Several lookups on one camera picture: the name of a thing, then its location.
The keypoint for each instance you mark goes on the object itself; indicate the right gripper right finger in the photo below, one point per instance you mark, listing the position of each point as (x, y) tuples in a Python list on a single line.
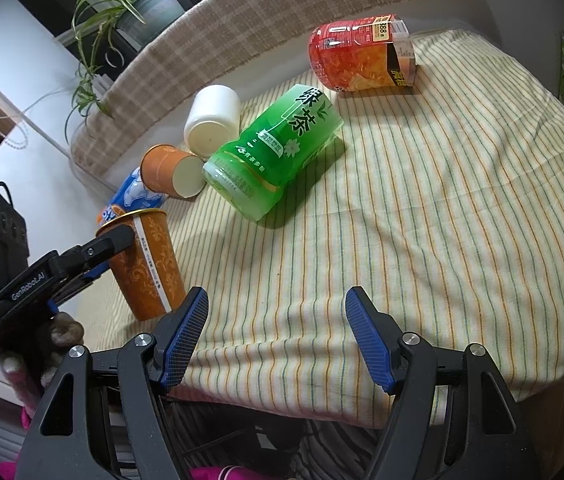
[(404, 365)]

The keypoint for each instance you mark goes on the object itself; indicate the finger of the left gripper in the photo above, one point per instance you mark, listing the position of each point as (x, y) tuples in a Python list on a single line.
[(91, 273), (103, 247)]

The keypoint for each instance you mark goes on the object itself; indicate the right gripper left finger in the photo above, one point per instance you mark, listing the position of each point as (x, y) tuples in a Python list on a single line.
[(149, 366)]

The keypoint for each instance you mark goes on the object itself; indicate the orange patterned paper cup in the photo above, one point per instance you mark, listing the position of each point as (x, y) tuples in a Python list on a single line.
[(147, 272)]

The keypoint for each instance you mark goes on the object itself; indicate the lying orange paper cup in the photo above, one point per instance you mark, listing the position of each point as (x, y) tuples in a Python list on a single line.
[(168, 170)]

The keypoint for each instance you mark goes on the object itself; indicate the green tea bottle cup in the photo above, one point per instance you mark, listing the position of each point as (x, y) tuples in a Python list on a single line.
[(252, 172)]

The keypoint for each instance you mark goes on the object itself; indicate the white plastic cup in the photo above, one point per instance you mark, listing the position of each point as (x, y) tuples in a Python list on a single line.
[(213, 120)]

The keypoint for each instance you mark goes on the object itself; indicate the red orange bottle cup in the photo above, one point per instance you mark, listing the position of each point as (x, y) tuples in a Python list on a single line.
[(364, 54)]

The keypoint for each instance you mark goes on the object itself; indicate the gloved left hand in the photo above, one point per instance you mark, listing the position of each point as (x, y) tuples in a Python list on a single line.
[(29, 375)]

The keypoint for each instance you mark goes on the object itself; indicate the blue arctic ocean can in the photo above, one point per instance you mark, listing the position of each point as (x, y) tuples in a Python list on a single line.
[(132, 195)]

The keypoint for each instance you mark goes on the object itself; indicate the yellow striped cloth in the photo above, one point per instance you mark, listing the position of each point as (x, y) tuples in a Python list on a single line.
[(445, 203)]

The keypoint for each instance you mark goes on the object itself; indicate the spider plant in pot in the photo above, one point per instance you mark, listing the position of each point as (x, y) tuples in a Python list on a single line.
[(93, 25)]

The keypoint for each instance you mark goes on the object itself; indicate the brown plaid blanket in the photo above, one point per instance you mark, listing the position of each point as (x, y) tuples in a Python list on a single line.
[(207, 42)]

